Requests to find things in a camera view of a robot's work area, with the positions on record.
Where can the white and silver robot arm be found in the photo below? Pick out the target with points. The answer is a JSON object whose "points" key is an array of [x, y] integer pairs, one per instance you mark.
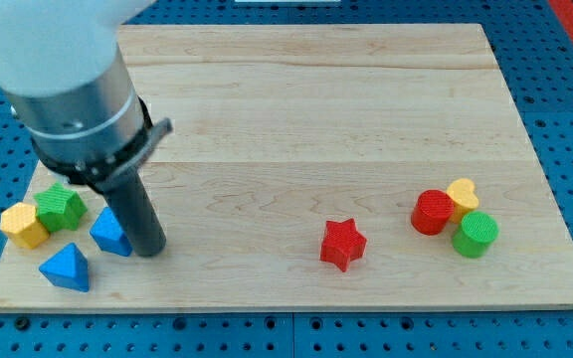
{"points": [[62, 70]]}

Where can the red star block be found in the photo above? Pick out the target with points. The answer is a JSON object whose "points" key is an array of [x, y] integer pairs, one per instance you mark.
{"points": [[342, 244]]}

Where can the blue cube block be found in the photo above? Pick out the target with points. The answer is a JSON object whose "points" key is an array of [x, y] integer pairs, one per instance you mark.
{"points": [[109, 235]]}

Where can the green star block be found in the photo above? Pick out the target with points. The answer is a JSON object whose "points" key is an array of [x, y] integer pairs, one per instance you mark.
{"points": [[60, 208]]}

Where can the light wooden board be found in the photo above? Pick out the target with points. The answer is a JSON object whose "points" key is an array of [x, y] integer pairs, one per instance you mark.
{"points": [[278, 129]]}

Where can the red cylinder block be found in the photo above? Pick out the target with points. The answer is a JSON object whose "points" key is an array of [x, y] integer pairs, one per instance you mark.
{"points": [[432, 211]]}

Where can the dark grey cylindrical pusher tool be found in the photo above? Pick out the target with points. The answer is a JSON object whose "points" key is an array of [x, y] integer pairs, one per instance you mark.
{"points": [[129, 202]]}

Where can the yellow heart block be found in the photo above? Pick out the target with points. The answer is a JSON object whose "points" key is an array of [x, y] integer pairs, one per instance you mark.
{"points": [[463, 194]]}

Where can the green cylinder block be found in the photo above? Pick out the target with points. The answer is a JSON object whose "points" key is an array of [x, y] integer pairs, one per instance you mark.
{"points": [[475, 234]]}

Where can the blue triangular block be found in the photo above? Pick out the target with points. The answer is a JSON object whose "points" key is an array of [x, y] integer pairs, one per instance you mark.
{"points": [[68, 268]]}

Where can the yellow hexagon block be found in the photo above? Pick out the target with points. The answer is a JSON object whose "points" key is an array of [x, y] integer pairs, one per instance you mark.
{"points": [[20, 224]]}

